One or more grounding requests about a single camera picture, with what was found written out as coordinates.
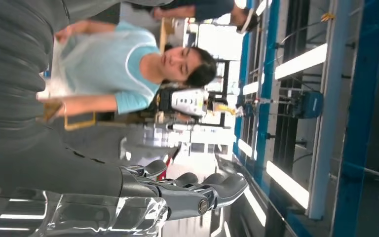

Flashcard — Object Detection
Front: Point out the seated person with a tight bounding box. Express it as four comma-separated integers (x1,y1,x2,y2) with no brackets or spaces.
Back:
36,19,218,131

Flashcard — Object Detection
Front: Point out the standing person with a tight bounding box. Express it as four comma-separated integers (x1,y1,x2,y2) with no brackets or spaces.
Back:
127,0,263,35

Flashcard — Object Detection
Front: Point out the blue steel gantry frame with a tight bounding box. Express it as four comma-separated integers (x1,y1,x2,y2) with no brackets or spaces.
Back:
232,0,379,237

